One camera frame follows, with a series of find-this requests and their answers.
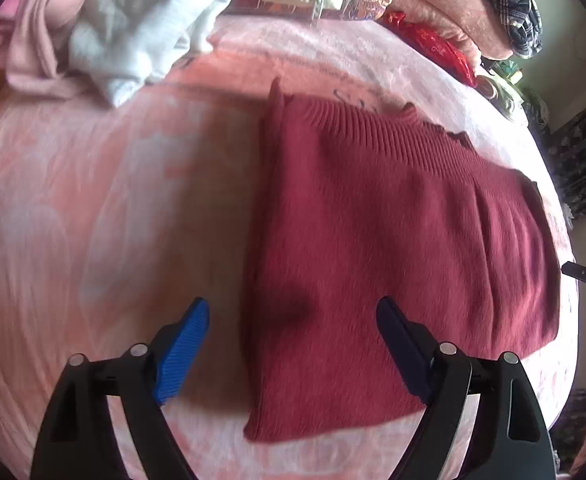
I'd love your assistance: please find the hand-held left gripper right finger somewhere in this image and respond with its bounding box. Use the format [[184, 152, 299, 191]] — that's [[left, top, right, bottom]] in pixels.
[[375, 296, 556, 480]]

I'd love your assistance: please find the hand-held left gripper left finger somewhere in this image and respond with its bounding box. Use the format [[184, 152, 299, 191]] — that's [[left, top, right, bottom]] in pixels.
[[30, 297, 211, 480]]

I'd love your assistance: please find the maroon knit sweater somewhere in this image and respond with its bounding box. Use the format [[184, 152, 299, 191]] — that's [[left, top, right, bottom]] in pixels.
[[242, 77, 562, 445]]

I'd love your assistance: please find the dark floral curtain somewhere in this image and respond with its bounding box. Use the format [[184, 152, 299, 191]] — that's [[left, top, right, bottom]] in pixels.
[[543, 95, 586, 221]]

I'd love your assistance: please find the pink patterned bedsheet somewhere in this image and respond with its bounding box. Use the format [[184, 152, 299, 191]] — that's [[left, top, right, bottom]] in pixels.
[[0, 12, 581, 480]]

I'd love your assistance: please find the beige printed cloth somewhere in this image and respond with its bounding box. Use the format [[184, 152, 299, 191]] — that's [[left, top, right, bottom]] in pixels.
[[478, 72, 522, 117]]

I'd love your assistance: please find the red embroidered pouch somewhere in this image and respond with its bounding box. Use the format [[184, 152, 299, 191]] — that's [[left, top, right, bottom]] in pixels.
[[378, 10, 478, 89]]

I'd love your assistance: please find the plaid garment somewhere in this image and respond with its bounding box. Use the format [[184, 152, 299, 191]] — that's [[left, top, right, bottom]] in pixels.
[[453, 0, 544, 59]]

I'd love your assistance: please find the folded pink blanket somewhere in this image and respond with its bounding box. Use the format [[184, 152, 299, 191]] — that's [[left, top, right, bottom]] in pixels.
[[388, 0, 518, 69]]

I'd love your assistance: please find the light blue garment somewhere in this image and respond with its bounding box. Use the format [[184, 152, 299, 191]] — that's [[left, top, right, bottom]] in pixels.
[[67, 0, 260, 109]]

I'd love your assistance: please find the pale pink garment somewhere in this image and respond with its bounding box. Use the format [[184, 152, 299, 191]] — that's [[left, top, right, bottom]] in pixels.
[[0, 0, 104, 97]]

